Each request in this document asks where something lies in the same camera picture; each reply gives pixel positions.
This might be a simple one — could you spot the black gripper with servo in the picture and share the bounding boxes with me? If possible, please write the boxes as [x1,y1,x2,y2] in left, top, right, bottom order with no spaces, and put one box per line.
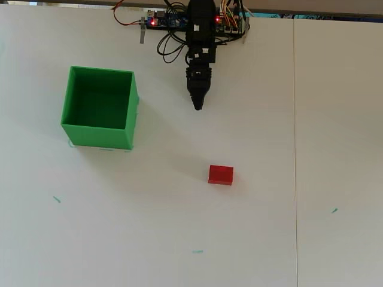
[185,44,217,111]

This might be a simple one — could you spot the red rectangular block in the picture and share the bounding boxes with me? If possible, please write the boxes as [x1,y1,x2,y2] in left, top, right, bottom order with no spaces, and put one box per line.
[208,164,235,186]

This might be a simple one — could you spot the green open-top plastic bin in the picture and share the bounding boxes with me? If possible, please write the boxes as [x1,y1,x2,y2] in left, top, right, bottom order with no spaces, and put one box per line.
[60,65,141,150]

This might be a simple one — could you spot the black mounting plate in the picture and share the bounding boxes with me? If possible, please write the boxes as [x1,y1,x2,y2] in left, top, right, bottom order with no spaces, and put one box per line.
[145,25,244,38]

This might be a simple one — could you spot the circuit board with white connectors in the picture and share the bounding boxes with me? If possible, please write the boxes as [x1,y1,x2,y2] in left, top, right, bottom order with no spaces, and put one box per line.
[215,11,244,33]

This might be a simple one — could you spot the grey table clamp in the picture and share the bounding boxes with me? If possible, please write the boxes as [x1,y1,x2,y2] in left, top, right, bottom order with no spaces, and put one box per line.
[139,17,147,45]
[241,16,251,45]

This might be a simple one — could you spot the blue controller circuit board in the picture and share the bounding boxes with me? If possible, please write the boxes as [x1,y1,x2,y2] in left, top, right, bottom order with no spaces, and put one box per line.
[146,9,189,28]

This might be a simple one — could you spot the teal patterned strip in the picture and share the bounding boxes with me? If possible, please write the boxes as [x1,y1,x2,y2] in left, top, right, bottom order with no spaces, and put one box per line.
[250,12,335,21]

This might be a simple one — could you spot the black servo cable loops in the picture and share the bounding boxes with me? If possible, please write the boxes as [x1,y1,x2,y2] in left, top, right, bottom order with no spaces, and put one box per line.
[157,29,189,65]

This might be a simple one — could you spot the coloured jumper wire bundle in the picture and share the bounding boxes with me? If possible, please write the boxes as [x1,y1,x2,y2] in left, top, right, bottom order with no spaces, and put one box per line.
[220,0,243,28]

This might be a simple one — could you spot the thin red wire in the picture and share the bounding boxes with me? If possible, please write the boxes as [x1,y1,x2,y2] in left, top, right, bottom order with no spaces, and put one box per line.
[112,0,143,27]

